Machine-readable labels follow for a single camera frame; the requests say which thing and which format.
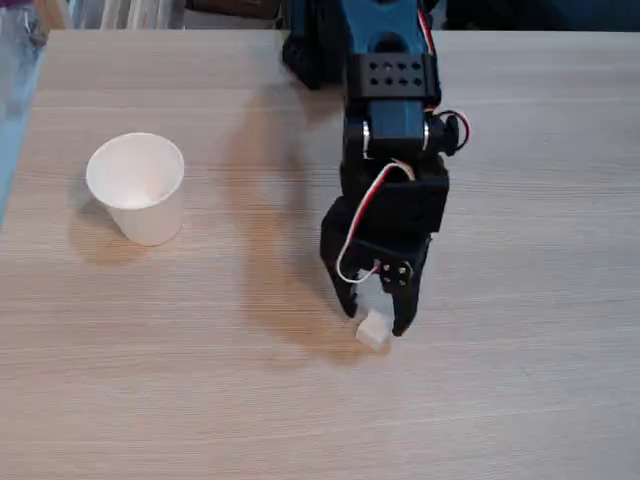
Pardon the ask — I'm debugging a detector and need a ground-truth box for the small white block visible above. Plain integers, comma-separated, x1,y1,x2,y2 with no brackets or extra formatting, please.
355,308,394,352

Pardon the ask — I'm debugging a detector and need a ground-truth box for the dark blue furniture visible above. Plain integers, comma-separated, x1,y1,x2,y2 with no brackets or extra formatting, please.
442,0,640,33

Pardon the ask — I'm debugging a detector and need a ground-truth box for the pale hanging cloth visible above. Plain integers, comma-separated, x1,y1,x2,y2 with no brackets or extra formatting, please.
69,0,187,31

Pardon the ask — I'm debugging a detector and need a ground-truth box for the white paper cup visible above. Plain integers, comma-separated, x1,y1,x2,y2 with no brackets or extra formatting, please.
84,131,187,247

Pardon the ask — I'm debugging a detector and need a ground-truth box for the person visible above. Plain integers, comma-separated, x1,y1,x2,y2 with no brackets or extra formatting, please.
0,0,71,126

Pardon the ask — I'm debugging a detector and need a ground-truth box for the red white gripper cable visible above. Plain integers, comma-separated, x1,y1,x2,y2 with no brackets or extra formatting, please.
336,158,417,287

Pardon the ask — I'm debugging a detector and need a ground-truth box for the red white arm cable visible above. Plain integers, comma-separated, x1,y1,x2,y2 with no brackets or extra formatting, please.
415,4,473,154

